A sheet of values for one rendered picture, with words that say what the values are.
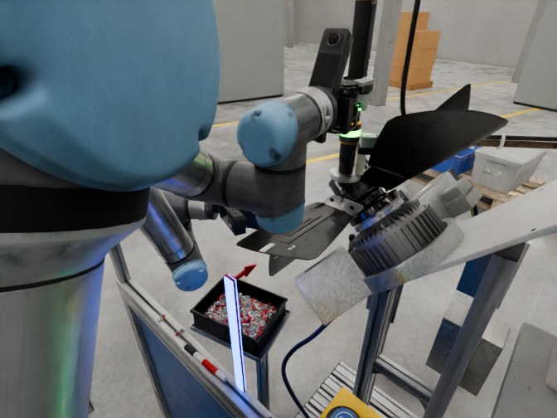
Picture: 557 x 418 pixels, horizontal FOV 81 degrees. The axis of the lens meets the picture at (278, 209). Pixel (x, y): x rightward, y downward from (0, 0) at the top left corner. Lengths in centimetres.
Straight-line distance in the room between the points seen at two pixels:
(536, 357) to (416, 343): 110
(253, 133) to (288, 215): 13
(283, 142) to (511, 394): 77
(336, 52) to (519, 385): 81
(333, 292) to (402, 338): 130
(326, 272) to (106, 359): 153
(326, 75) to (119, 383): 177
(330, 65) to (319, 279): 49
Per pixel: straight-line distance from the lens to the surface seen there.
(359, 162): 73
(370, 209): 80
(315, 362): 191
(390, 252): 79
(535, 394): 100
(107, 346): 217
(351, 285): 84
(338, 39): 58
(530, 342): 110
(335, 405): 58
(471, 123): 66
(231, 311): 63
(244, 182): 48
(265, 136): 40
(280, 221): 48
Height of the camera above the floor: 158
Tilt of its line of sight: 31 degrees down
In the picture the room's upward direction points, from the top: straight up
